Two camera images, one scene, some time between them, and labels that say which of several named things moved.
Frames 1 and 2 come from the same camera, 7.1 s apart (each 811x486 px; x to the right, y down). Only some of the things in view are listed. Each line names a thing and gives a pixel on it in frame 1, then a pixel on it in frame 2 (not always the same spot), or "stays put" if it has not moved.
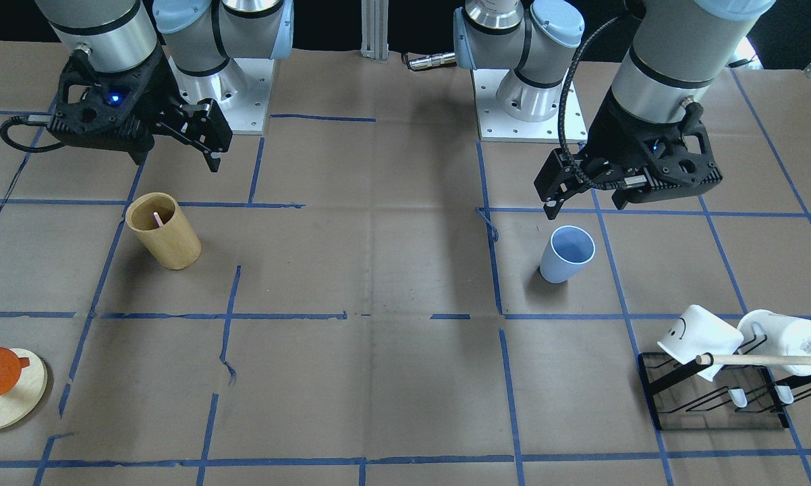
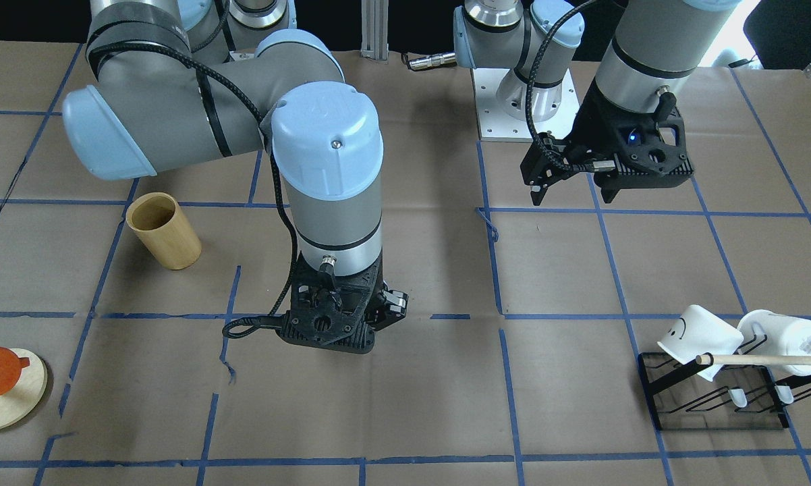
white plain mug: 786,335 stays put
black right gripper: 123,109 -> 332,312
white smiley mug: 697,332 stays put
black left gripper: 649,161 -> 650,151
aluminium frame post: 374,29 stays put
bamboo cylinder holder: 174,245 stays put
